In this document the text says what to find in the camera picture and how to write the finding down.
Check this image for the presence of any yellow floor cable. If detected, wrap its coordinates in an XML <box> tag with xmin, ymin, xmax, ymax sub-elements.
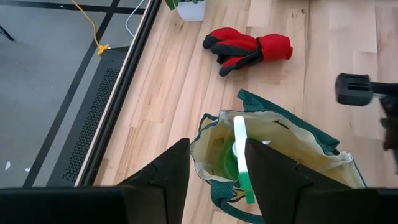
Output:
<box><xmin>70</xmin><ymin>0</ymin><xmax>111</xmax><ymax>57</ymax></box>

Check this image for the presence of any green white spray bottle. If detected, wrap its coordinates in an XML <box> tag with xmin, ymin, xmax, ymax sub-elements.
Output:
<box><xmin>217</xmin><ymin>115</ymin><xmax>272</xmax><ymax>205</ymax></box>

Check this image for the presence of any black table edge rail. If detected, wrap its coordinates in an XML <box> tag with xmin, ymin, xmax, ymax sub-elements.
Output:
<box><xmin>73</xmin><ymin>0</ymin><xmax>163</xmax><ymax>188</ymax></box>

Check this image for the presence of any beige green gardening bag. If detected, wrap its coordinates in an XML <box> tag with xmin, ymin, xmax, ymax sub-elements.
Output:
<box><xmin>189</xmin><ymin>88</ymin><xmax>368</xmax><ymax>224</ymax></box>

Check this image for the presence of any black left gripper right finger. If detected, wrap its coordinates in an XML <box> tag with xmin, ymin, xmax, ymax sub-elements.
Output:
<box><xmin>244</xmin><ymin>138</ymin><xmax>352</xmax><ymax>224</ymax></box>

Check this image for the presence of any black perforated box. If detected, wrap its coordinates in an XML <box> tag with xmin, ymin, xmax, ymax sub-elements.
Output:
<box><xmin>46</xmin><ymin>46</ymin><xmax>131</xmax><ymax>188</ymax></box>

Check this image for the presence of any red black gardening glove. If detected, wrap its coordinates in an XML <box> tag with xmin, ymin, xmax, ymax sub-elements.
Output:
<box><xmin>202</xmin><ymin>27</ymin><xmax>294</xmax><ymax>78</ymax></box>

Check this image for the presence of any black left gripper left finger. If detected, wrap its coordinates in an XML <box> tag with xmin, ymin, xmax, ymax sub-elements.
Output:
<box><xmin>117</xmin><ymin>138</ymin><xmax>191</xmax><ymax>224</ymax></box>

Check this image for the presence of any white floor cable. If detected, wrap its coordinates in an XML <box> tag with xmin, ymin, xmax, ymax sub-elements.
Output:
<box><xmin>124</xmin><ymin>0</ymin><xmax>147</xmax><ymax>39</ymax></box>

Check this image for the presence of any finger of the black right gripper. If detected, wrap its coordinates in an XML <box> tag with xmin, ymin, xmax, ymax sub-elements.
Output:
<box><xmin>378</xmin><ymin>95</ymin><xmax>398</xmax><ymax>175</ymax></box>
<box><xmin>335</xmin><ymin>72</ymin><xmax>398</xmax><ymax>107</ymax></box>

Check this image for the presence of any white plant pot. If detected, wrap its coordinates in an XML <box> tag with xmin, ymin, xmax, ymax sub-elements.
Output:
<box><xmin>164</xmin><ymin>0</ymin><xmax>207</xmax><ymax>23</ymax></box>

